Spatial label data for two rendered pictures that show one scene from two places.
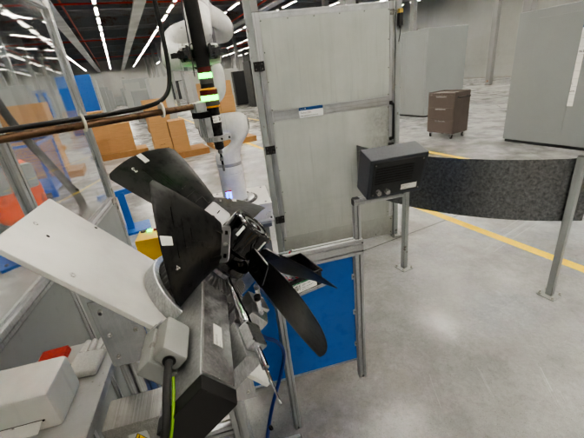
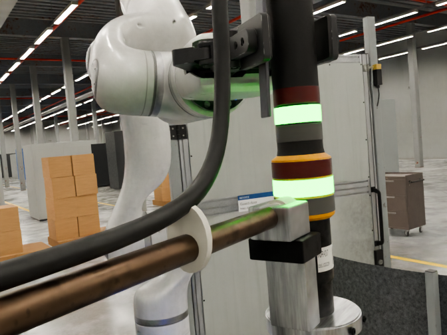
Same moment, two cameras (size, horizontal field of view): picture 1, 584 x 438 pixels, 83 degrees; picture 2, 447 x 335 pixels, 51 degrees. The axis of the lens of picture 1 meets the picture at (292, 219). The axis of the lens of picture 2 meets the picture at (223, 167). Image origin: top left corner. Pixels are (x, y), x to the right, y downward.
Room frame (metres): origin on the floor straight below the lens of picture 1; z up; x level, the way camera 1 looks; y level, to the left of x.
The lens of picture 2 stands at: (0.57, 0.28, 1.58)
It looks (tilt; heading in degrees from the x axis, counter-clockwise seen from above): 3 degrees down; 350
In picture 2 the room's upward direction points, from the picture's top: 5 degrees counter-clockwise
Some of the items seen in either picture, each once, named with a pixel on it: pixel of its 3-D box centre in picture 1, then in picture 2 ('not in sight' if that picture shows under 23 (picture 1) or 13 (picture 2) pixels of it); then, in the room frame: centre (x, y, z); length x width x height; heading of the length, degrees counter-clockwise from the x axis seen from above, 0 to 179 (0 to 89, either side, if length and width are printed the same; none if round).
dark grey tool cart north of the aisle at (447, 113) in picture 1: (448, 114); (398, 203); (6.98, -3.46, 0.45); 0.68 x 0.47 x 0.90; 27
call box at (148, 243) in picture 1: (162, 243); not in sight; (1.20, 0.53, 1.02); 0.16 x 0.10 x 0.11; 101
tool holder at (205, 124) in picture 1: (211, 121); (302, 264); (0.89, 0.18, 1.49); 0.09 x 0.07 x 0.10; 136
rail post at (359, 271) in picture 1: (360, 319); not in sight; (1.35, -0.29, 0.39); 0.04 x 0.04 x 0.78; 11
